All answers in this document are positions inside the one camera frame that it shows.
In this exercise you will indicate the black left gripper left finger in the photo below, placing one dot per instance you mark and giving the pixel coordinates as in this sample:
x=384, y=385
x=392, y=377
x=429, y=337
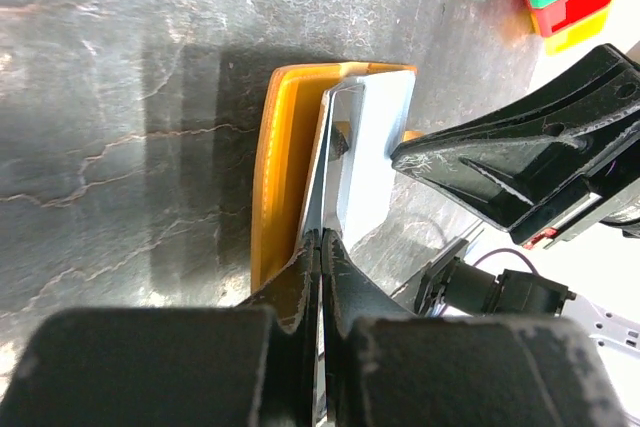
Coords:
x=250, y=365

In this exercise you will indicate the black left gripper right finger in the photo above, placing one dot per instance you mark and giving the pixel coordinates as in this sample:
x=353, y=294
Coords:
x=388, y=367

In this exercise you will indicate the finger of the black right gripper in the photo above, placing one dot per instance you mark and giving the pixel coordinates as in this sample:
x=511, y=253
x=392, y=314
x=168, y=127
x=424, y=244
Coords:
x=550, y=165

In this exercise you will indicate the mustard leather card holder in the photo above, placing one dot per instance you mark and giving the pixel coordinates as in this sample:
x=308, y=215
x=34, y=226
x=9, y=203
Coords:
x=323, y=162

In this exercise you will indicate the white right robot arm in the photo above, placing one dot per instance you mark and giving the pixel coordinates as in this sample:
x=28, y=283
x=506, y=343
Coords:
x=452, y=282

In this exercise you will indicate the red plastic bin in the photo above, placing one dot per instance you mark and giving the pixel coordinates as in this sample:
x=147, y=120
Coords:
x=562, y=14

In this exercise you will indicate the yellow plastic bin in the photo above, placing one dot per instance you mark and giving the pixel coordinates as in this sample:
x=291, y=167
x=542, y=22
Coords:
x=558, y=34

